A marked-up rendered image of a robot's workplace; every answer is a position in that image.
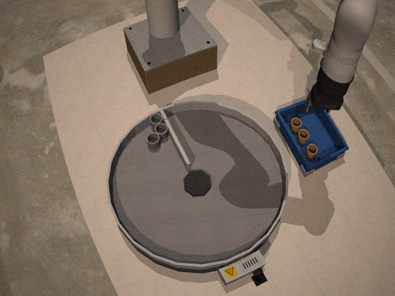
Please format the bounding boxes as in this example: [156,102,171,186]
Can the bronze bushing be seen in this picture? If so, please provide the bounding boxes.
[289,117,302,132]
[297,129,309,144]
[305,144,318,159]

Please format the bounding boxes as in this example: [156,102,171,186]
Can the grey metal ring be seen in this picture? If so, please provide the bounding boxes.
[155,123,169,140]
[150,113,163,129]
[146,132,161,149]

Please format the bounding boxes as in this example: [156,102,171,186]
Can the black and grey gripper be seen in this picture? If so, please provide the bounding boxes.
[305,39,357,113]

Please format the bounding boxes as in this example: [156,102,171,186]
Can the blue square tray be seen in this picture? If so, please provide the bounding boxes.
[273,99,349,177]

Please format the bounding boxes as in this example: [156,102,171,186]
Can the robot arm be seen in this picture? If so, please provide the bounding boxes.
[145,0,378,66]

